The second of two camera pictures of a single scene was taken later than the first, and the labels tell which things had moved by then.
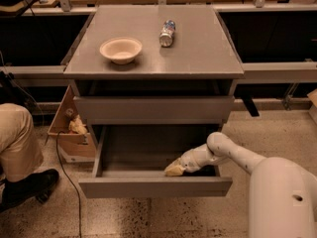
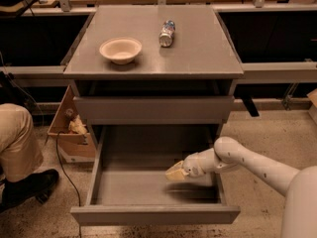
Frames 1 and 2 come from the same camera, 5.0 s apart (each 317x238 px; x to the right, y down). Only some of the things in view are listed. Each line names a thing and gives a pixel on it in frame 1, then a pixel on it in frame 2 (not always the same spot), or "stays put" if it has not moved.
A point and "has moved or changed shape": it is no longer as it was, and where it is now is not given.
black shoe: [37, 186] stays put
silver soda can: [166, 34] stays put
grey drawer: [129, 161] has moved or changed shape
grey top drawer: [155, 109] stays put
